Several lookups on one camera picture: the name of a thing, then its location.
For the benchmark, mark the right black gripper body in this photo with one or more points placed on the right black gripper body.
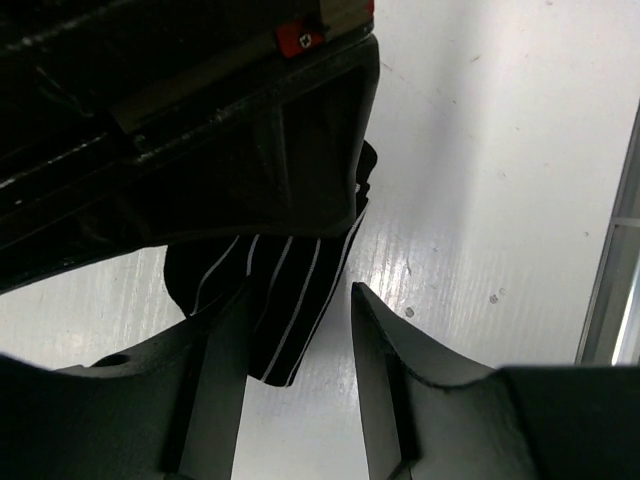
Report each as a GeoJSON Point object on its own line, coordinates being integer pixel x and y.
{"type": "Point", "coordinates": [134, 124]}

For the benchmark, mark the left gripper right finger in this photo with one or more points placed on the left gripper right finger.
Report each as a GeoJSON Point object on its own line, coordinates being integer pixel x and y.
{"type": "Point", "coordinates": [428, 412]}

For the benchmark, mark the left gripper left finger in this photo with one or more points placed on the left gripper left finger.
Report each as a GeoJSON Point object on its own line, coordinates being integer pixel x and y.
{"type": "Point", "coordinates": [167, 408]}

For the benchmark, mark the black striped sock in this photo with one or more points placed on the black striped sock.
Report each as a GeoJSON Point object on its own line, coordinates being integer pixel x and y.
{"type": "Point", "coordinates": [294, 278]}

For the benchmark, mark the aluminium rail frame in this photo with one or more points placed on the aluminium rail frame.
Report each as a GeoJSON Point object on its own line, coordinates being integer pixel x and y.
{"type": "Point", "coordinates": [610, 334]}

